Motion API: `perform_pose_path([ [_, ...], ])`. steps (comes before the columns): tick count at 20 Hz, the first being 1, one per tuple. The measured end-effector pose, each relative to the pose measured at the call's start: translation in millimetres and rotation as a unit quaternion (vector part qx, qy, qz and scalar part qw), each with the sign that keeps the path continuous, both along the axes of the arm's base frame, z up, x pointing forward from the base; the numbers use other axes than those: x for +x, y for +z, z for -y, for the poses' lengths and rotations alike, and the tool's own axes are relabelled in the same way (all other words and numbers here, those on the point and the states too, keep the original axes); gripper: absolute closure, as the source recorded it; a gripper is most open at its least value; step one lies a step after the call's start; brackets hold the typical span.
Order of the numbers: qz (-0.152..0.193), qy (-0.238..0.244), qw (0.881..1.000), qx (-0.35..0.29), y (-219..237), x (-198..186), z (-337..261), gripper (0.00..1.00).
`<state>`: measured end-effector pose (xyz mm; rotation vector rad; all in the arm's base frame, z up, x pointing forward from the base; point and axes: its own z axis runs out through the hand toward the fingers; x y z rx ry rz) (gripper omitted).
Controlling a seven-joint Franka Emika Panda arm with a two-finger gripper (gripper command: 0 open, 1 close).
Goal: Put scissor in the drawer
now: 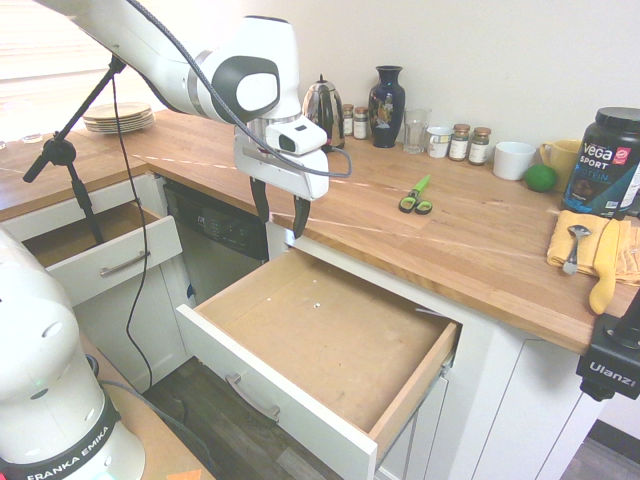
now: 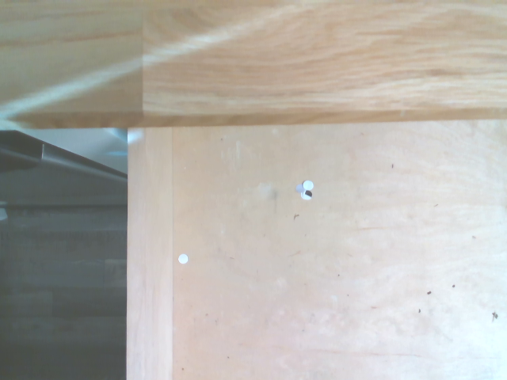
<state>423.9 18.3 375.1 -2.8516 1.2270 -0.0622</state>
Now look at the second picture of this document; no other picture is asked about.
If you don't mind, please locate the open wooden drawer white front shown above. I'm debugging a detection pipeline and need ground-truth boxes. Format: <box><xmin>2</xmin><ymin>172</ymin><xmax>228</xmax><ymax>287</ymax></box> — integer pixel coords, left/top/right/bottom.
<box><xmin>126</xmin><ymin>118</ymin><xmax>507</xmax><ymax>380</ymax></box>

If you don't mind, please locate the dishwasher with dark panel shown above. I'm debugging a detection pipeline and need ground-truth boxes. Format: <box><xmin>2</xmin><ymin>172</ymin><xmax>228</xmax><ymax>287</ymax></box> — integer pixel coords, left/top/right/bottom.
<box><xmin>0</xmin><ymin>129</ymin><xmax>128</xmax><ymax>207</ymax></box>

